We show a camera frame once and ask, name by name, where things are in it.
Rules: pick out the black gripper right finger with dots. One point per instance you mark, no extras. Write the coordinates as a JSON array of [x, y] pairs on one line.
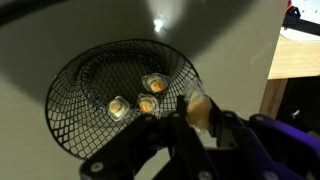
[[273, 146]]

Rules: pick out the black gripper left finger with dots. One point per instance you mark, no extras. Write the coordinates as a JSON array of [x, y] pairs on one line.
[[143, 150]]

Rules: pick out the yellow object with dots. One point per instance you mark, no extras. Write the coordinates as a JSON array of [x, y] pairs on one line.
[[198, 110], [116, 108]]

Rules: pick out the orange object in clear packet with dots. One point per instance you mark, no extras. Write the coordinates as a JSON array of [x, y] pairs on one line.
[[155, 83], [147, 104]]

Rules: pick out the light wooden desk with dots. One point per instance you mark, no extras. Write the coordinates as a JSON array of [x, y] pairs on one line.
[[293, 60]]

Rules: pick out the black aluminium extrusion bar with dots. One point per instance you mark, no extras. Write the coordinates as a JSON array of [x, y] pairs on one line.
[[301, 23]]

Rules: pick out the white perforated mounting board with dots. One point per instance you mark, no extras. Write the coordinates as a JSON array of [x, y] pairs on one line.
[[308, 8]]

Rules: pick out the orange black clamp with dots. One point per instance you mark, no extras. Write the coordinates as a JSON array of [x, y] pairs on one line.
[[288, 4]]

